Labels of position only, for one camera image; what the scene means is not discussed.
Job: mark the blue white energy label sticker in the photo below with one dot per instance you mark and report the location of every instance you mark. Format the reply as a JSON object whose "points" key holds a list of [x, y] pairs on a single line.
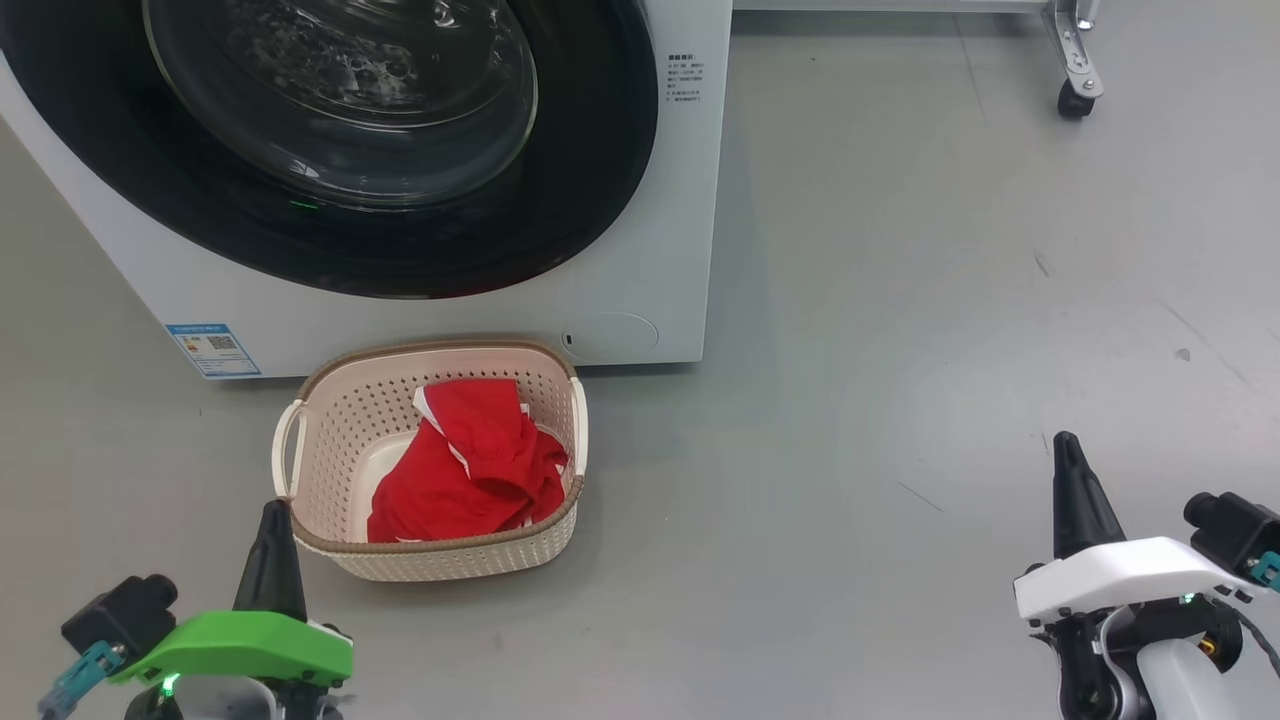
{"points": [[213, 350]]}

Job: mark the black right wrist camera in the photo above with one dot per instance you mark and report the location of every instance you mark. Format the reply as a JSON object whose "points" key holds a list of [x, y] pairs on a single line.
{"points": [[1235, 530]]}

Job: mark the round white filter cover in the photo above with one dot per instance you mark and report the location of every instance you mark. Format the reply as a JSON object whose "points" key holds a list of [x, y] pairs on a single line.
{"points": [[610, 338]]}

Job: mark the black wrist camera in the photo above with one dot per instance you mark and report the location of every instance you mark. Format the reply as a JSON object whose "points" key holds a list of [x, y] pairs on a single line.
{"points": [[120, 620], [1235, 530]]}

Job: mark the white washing machine body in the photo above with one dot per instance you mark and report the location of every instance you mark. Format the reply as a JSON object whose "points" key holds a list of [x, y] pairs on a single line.
{"points": [[640, 250]]}

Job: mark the round glass washing machine door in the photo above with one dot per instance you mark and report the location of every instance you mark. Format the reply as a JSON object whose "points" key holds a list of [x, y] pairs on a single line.
{"points": [[580, 200]]}

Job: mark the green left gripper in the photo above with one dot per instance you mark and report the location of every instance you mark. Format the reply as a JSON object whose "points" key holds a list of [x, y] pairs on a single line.
{"points": [[250, 645]]}

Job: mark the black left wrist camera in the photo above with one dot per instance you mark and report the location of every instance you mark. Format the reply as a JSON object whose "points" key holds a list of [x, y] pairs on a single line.
{"points": [[120, 620]]}

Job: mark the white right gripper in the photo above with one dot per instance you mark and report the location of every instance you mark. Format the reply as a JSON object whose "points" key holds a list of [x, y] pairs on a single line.
{"points": [[1120, 580]]}

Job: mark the cream perforated laundry basket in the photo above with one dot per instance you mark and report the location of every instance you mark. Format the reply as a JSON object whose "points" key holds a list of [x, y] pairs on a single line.
{"points": [[450, 560]]}

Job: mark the red garment with white trim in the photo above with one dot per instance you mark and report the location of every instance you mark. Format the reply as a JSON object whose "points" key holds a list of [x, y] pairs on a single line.
{"points": [[450, 490]]}

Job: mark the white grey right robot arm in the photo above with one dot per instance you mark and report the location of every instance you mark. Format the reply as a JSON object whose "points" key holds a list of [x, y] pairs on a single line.
{"points": [[1170, 680]]}

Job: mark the grey metal frame with caster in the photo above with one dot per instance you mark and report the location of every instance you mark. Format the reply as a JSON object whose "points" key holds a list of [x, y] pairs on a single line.
{"points": [[1075, 50]]}

